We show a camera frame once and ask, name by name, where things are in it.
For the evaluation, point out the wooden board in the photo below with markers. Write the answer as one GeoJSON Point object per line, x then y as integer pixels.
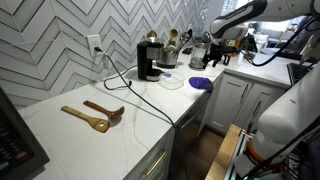
{"type": "Point", "coordinates": [226, 150]}

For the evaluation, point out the white corner cabinet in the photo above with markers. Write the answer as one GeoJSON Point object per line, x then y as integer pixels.
{"type": "Point", "coordinates": [230, 100]}

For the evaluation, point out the purple bowl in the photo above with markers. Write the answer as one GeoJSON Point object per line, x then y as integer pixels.
{"type": "Point", "coordinates": [200, 82]}

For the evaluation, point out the window with blinds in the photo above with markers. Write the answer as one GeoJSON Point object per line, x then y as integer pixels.
{"type": "Point", "coordinates": [233, 6]}

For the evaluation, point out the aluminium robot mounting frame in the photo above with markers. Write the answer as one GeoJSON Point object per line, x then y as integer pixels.
{"type": "Point", "coordinates": [245, 136]}

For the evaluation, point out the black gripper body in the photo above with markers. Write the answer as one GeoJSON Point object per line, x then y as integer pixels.
{"type": "Point", "coordinates": [221, 50]}

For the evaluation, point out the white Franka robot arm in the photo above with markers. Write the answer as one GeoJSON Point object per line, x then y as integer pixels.
{"type": "Point", "coordinates": [283, 8]}

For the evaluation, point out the steel utensil holder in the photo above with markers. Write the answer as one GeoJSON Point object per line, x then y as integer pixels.
{"type": "Point", "coordinates": [166, 58]}

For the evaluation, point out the dark metal spoon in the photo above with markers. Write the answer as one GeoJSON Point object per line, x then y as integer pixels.
{"type": "Point", "coordinates": [185, 37]}

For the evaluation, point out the black laptop keyboard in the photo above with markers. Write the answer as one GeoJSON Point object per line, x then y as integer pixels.
{"type": "Point", "coordinates": [296, 73]}

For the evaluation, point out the white wall outlet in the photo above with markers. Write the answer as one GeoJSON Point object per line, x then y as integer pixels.
{"type": "Point", "coordinates": [93, 41]}

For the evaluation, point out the black coffee grinder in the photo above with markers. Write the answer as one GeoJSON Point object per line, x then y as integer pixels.
{"type": "Point", "coordinates": [145, 60]}

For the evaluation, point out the silver ladle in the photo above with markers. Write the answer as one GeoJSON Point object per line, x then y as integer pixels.
{"type": "Point", "coordinates": [171, 48]}

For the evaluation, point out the light slotted wooden spatula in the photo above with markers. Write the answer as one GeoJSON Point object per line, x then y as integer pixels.
{"type": "Point", "coordinates": [96, 124]}

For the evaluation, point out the dark brown wooden spoon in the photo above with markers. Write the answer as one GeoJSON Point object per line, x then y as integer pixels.
{"type": "Point", "coordinates": [115, 114]}

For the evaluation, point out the black microwave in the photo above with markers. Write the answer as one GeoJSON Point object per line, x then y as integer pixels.
{"type": "Point", "coordinates": [16, 143]}

